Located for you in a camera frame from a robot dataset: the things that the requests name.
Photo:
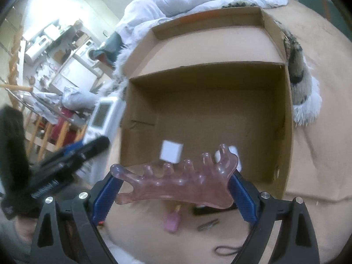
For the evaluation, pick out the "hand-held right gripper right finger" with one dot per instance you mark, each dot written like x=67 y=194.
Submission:
x=243 y=200

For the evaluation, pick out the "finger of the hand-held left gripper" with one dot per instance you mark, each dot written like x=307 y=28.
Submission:
x=70 y=148
x=93 y=145

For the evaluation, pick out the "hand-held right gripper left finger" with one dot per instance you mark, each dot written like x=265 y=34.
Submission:
x=106 y=198

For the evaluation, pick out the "white rectangular device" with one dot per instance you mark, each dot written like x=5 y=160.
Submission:
x=103 y=115

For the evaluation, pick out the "metal clip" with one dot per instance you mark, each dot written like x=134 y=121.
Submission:
x=208 y=224

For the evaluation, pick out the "translucent pink comb massager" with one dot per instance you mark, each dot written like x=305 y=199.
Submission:
x=176 y=189

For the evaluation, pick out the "pink bottle with gold cap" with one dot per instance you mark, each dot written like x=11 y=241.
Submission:
x=172 y=222

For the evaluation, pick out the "white square cup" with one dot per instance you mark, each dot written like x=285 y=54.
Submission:
x=170 y=150

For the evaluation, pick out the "brown cardboard box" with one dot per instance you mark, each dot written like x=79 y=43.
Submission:
x=206 y=101

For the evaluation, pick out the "red cloth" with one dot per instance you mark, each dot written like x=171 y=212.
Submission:
x=64 y=126

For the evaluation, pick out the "white clothes on railing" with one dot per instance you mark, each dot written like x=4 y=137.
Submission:
x=74 y=99

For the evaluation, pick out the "wooden railing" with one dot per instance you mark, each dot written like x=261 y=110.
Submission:
x=16 y=88

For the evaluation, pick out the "white washing machine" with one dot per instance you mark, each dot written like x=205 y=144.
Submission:
x=89 y=52

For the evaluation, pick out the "teal cloth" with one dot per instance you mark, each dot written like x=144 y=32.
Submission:
x=110 y=46

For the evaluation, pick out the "cluttered kitchen counter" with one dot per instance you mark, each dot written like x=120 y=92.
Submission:
x=52 y=49

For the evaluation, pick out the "striped furry blanket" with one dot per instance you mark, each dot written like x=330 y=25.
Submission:
x=301 y=82

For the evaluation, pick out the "white duvet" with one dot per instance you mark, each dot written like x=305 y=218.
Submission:
x=176 y=2

